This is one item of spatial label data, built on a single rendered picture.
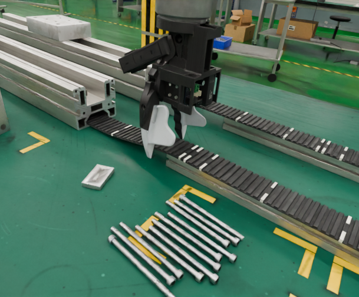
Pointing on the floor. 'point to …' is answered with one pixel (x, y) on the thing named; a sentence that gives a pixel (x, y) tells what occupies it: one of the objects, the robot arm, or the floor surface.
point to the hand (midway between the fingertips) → (163, 141)
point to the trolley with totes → (224, 45)
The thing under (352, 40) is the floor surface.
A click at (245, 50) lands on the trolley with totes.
